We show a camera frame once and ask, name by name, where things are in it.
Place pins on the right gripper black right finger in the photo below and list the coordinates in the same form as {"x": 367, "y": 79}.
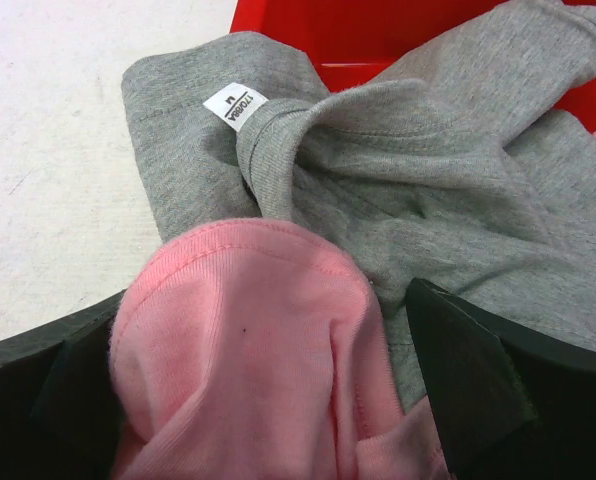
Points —
{"x": 508, "y": 402}

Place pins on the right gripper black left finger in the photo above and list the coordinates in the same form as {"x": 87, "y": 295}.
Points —
{"x": 59, "y": 415}

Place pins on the pink t shirt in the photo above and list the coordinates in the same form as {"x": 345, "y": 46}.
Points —
{"x": 254, "y": 349}

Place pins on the grey t shirt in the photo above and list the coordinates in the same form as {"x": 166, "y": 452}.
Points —
{"x": 454, "y": 165}

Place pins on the red plastic bin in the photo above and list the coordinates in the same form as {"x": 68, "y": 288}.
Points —
{"x": 352, "y": 42}

